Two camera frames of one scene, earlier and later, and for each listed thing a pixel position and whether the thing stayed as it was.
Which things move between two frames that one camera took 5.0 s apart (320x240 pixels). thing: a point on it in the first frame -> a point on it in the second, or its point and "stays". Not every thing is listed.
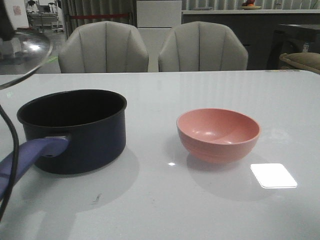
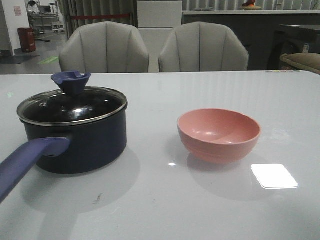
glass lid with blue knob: [21, 54] -> [73, 104]
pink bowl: [217, 135] stays
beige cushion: [310, 61] stays
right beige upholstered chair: [202, 46] stays
